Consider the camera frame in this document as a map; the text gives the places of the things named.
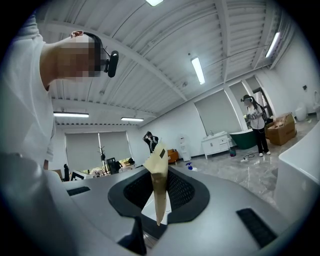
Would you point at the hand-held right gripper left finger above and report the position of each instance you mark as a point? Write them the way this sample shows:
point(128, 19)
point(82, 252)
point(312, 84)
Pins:
point(95, 215)

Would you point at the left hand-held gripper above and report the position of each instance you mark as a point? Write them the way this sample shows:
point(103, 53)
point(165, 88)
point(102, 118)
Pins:
point(78, 175)

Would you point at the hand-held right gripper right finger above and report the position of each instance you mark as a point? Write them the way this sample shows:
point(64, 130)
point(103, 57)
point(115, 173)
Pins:
point(220, 220)

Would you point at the tan kraft paper bag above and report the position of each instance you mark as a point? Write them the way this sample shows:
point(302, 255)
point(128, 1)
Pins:
point(158, 180)

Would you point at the grey roller blind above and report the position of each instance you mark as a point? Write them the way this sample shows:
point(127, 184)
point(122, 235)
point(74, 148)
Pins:
point(82, 150)
point(217, 112)

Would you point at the black coat rack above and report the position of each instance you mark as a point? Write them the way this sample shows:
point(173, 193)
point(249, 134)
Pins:
point(102, 157)

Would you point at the blue spray bottle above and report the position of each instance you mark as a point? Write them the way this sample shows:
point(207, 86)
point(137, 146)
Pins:
point(191, 167)

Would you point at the ceiling light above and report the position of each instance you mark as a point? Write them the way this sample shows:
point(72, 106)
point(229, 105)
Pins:
point(132, 119)
point(198, 70)
point(154, 2)
point(273, 44)
point(71, 114)

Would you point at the white power strip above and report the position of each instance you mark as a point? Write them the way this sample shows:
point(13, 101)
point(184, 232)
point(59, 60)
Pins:
point(243, 160)

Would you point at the teal bucket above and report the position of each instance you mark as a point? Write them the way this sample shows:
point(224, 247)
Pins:
point(232, 151)

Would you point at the white vanity cabinet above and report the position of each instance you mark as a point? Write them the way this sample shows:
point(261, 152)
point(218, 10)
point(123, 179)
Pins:
point(215, 143)

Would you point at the orange storage box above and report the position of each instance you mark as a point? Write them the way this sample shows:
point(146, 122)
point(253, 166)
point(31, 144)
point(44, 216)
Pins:
point(173, 156)

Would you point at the white drawer cabinet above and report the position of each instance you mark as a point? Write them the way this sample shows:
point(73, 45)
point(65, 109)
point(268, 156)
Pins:
point(185, 147)

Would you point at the green bathtub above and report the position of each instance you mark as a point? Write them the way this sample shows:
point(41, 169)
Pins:
point(242, 140)

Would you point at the white bathtub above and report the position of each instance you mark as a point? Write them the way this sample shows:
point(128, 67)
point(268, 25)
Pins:
point(297, 175)

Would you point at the person's white shirt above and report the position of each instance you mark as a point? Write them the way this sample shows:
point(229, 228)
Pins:
point(22, 100)

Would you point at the cardboard box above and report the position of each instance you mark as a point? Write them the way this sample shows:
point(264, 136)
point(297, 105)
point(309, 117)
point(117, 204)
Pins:
point(281, 130)

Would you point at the person's head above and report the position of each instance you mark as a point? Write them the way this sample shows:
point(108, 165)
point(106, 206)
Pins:
point(70, 60)

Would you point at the black head camera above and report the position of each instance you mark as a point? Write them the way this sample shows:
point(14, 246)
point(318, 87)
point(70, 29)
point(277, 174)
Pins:
point(113, 63)

